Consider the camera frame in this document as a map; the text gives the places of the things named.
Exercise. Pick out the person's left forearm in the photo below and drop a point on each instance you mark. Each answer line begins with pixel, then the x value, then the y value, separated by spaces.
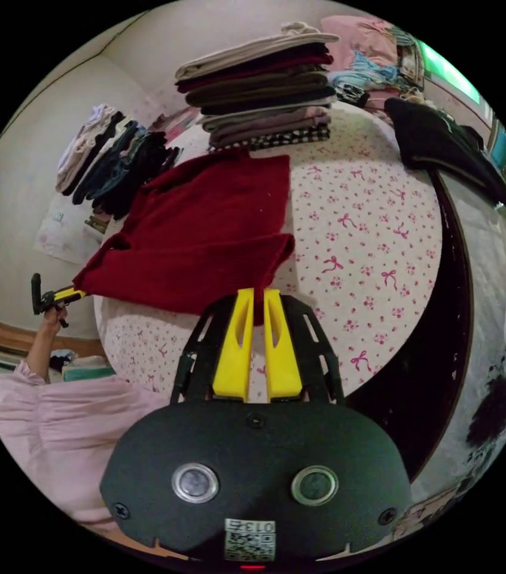
pixel 40 354

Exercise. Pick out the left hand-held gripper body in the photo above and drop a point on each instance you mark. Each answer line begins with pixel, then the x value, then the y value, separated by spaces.
pixel 52 303

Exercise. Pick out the bed with floral sheet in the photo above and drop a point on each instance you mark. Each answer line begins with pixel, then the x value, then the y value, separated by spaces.
pixel 369 251

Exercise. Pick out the person's body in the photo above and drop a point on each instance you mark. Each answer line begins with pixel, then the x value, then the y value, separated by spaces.
pixel 60 430

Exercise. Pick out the red sweater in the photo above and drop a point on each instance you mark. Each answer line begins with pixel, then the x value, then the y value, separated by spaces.
pixel 203 233

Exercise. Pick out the person's left hand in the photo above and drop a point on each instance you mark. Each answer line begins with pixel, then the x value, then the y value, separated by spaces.
pixel 54 322

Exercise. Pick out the heap of pink blue clothes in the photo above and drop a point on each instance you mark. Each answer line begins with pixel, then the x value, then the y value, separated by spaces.
pixel 365 58

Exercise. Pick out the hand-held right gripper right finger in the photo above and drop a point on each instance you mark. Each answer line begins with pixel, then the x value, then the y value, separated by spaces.
pixel 283 363

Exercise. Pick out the tall pile of folded clothes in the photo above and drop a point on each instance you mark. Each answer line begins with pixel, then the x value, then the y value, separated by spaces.
pixel 262 94

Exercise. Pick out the window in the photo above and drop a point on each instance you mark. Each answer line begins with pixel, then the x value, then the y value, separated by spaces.
pixel 450 67

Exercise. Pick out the black garment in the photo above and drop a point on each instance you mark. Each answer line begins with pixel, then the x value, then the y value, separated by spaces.
pixel 441 143

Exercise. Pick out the pile of dark folded clothes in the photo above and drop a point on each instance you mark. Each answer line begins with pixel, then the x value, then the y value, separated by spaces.
pixel 114 161

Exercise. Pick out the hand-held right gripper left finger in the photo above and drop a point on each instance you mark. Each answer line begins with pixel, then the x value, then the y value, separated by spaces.
pixel 234 358

